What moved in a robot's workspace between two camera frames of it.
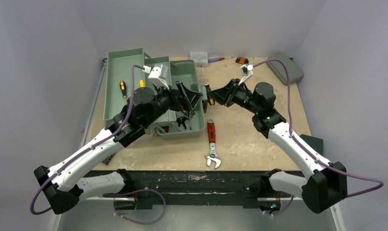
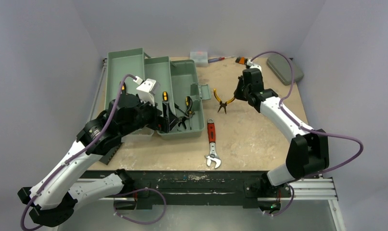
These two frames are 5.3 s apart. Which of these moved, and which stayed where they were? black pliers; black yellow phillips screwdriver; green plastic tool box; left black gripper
Moved: left black gripper
Stayed: green plastic tool box; black pliers; black yellow phillips screwdriver
